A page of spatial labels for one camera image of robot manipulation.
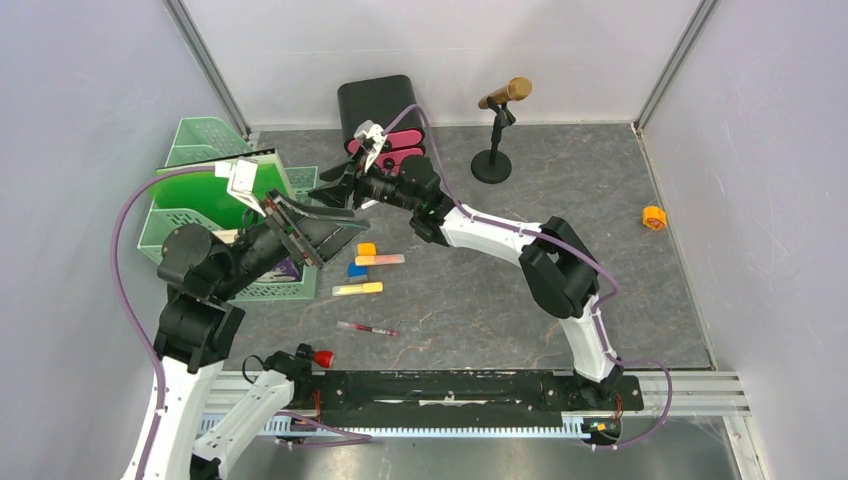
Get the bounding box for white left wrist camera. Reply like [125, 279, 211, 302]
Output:
[213, 157, 264, 216]

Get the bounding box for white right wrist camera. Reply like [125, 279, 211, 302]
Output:
[354, 120, 387, 173]

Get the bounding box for red black stamp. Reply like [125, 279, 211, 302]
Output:
[295, 343, 335, 369]

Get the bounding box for green clip file folder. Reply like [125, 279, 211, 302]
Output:
[148, 164, 294, 229]

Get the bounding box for red gel pen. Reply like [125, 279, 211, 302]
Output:
[336, 321, 400, 337]

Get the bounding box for black microphone stand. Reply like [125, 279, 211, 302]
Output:
[470, 96, 516, 184]

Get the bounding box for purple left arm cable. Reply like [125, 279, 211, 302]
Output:
[109, 165, 376, 480]

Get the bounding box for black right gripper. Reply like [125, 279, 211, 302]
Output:
[306, 147, 418, 215]

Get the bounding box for gold microphone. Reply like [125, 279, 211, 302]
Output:
[478, 76, 533, 110]

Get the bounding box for white cable duct strip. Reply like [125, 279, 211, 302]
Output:
[259, 414, 591, 440]

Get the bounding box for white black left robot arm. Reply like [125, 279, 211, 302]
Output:
[125, 191, 369, 479]

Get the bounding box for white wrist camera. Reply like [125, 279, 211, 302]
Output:
[213, 157, 264, 216]
[354, 120, 387, 173]

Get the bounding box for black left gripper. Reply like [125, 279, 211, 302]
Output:
[213, 185, 371, 297]

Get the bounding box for orange highlighter marker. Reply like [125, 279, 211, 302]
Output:
[354, 254, 405, 267]

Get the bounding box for black pink drawer organizer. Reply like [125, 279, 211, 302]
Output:
[337, 75, 426, 175]

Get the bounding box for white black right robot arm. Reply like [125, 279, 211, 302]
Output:
[308, 156, 623, 408]

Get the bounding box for yellow eraser block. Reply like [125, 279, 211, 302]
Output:
[357, 242, 377, 256]

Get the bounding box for orange tape measure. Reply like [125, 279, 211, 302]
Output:
[642, 205, 668, 231]

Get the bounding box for blue eraser block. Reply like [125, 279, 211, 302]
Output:
[347, 262, 368, 281]

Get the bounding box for yellow highlighter marker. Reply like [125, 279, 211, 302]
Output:
[331, 281, 384, 296]

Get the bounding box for green mesh file rack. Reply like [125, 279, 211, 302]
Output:
[137, 117, 318, 301]

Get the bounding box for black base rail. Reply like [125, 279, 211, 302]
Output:
[289, 370, 645, 428]

